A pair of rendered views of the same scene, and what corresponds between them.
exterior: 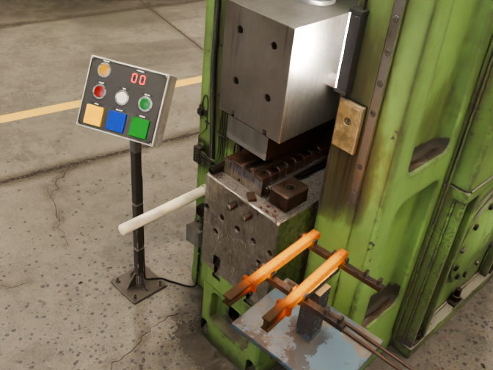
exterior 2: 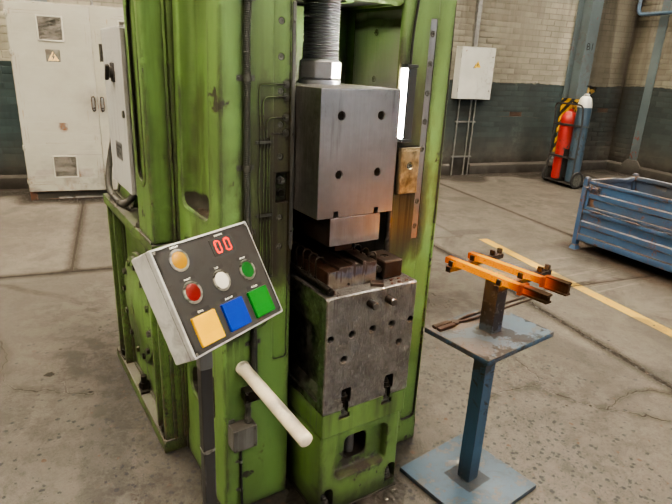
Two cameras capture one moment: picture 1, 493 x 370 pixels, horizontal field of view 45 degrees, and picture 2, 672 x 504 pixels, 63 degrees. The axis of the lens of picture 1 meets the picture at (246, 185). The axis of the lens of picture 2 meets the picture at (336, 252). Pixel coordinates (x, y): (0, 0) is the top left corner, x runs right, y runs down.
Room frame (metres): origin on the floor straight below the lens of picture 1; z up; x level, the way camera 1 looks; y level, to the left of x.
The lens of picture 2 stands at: (1.42, 1.71, 1.64)
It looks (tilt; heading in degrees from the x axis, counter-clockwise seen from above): 19 degrees down; 284
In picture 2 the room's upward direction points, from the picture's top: 3 degrees clockwise
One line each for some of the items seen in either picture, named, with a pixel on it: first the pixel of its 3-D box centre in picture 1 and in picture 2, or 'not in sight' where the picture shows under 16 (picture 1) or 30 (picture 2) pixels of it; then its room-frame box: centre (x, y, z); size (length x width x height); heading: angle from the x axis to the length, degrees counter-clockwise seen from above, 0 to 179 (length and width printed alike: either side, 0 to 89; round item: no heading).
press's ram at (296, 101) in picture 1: (304, 62); (335, 144); (1.91, -0.16, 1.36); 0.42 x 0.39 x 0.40; 138
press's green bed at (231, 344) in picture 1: (272, 293); (324, 414); (1.91, -0.17, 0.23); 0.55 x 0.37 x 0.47; 138
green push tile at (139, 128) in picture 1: (139, 128); (260, 301); (1.95, 0.43, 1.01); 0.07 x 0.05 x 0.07; 73
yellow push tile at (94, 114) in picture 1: (94, 115); (207, 328); (2.01, 0.62, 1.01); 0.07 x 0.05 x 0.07; 73
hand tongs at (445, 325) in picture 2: (355, 334); (488, 311); (1.31, -0.40, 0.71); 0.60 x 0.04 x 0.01; 51
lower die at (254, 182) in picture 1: (282, 156); (320, 255); (1.94, -0.12, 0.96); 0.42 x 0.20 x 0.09; 138
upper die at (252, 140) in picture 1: (287, 120); (322, 214); (1.94, -0.12, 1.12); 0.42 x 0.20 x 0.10; 138
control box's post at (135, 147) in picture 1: (136, 199); (207, 442); (2.10, 0.48, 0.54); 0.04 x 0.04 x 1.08; 48
